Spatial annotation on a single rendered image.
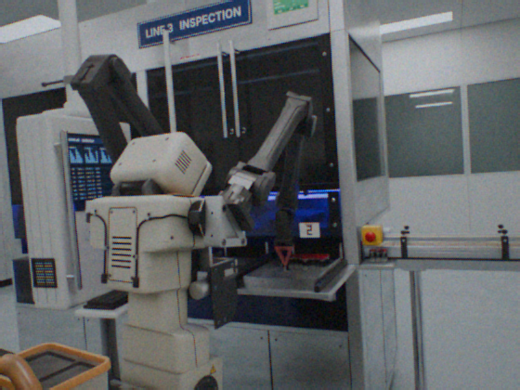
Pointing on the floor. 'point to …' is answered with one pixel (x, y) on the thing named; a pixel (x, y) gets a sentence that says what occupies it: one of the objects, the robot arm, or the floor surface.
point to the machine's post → (348, 191)
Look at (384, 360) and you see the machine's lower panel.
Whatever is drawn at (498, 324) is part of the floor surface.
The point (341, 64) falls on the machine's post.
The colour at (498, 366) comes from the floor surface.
